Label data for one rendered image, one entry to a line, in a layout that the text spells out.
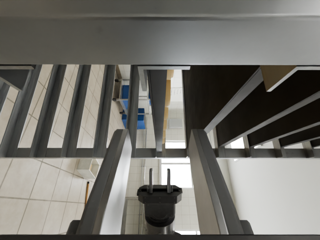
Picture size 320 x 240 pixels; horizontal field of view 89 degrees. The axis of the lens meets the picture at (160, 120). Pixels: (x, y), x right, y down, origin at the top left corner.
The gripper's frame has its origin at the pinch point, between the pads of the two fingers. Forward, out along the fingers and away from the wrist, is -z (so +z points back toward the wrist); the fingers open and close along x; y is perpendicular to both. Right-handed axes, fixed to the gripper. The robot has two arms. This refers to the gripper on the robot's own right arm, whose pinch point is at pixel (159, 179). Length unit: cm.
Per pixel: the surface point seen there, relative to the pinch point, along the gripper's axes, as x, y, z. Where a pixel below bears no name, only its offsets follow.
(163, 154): 1.1, -4.7, -5.5
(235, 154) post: 22.9, -5.0, -5.5
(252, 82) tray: 8.7, 25.9, -25.0
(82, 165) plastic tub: -100, -155, 69
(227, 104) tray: 8.2, 21.9, -22.7
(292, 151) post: 40.2, -5.3, -6.1
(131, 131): -8.9, -8.3, -11.8
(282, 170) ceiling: 195, -201, 100
